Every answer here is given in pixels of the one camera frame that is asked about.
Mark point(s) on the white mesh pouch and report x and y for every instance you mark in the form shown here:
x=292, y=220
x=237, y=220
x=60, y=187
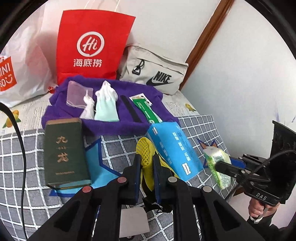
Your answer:
x=76, y=93

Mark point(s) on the fruit print newspaper sheet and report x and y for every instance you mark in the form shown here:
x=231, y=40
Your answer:
x=35, y=113

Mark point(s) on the white Miniso plastic bag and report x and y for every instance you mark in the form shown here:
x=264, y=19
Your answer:
x=25, y=71

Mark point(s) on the white cotton glove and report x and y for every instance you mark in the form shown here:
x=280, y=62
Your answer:
x=88, y=112

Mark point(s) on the white translucent card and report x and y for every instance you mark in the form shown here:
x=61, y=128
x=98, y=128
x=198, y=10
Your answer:
x=133, y=222

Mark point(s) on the green tissue packet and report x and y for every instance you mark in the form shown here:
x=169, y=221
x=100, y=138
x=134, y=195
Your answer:
x=216, y=157

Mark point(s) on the green wet wipe packet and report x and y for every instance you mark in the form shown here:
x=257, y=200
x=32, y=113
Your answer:
x=150, y=115

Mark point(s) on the mint green cloth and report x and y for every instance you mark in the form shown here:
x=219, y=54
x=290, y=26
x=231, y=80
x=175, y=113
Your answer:
x=106, y=99

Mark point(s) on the beige Nike bag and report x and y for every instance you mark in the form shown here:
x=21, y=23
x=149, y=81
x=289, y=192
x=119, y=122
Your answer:
x=149, y=67

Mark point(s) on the red Haidilao paper bag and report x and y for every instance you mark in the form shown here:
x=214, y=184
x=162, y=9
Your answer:
x=91, y=43

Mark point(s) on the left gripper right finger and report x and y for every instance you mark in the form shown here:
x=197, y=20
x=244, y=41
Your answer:
x=198, y=213

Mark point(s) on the brown wooden door frame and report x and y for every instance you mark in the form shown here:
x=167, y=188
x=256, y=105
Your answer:
x=207, y=36

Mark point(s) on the orange print sachet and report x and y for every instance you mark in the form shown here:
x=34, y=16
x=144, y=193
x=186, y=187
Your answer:
x=141, y=96

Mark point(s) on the purple fleece towel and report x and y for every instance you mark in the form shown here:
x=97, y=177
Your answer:
x=96, y=84

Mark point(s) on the yellow mesh pouch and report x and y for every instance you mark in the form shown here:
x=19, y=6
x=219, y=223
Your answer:
x=147, y=151

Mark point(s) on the blue tissue pack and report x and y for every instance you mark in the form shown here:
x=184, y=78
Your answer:
x=172, y=144

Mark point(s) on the blue finger of the right gripper seen afar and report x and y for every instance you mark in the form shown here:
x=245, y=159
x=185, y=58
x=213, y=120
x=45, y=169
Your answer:
x=237, y=162

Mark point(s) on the person right hand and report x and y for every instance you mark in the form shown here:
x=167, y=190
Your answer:
x=257, y=209

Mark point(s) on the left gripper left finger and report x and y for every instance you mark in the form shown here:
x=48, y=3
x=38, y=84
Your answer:
x=94, y=214

